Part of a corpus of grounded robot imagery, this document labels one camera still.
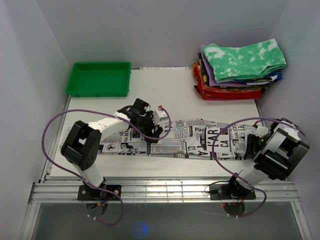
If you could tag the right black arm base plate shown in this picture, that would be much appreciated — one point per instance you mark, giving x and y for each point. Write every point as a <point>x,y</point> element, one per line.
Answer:
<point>217,193</point>

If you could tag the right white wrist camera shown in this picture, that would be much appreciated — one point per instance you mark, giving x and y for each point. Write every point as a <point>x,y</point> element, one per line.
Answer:
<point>259,130</point>

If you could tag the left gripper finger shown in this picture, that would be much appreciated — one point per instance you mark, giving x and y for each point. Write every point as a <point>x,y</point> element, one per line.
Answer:
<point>152,140</point>
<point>155,132</point>

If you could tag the green plastic tray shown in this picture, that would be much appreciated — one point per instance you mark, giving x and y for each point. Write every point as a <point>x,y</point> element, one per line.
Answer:
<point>99,79</point>

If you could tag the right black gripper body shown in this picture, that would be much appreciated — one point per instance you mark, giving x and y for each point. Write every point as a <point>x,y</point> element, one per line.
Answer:
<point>257,141</point>

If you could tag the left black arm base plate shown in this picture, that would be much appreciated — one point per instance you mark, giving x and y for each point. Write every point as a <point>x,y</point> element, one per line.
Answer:
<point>87,193</point>

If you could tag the blue folded trousers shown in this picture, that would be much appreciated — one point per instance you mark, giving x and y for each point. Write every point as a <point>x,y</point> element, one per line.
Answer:
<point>272,77</point>

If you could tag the aluminium frame rail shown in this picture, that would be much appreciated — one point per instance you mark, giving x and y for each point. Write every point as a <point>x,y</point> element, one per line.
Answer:
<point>155,191</point>

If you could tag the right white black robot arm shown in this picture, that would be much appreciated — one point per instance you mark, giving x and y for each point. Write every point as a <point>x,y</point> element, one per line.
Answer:
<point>275,153</point>

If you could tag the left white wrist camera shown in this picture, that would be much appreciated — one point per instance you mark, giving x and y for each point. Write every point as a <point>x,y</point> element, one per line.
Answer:
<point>159,115</point>

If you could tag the green tie-dye folded trousers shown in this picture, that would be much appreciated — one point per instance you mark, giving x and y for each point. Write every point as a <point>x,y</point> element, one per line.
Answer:
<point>244,63</point>

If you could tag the red folded trousers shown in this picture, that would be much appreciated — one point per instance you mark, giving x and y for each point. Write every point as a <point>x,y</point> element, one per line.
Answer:
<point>215,93</point>

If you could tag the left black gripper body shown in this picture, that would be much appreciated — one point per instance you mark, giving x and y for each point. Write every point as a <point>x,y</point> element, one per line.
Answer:
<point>146,125</point>

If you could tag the newspaper print trousers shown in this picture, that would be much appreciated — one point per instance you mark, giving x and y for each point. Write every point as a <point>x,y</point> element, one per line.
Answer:
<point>194,138</point>

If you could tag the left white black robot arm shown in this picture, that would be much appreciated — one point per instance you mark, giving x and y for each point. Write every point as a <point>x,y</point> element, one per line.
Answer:
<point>84,139</point>

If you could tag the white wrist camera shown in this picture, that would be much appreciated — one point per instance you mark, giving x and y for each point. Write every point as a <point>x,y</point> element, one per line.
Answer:
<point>259,130</point>
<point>159,115</point>

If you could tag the yellow black folded trousers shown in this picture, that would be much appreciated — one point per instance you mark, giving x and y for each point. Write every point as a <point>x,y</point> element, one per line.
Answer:
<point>199,70</point>

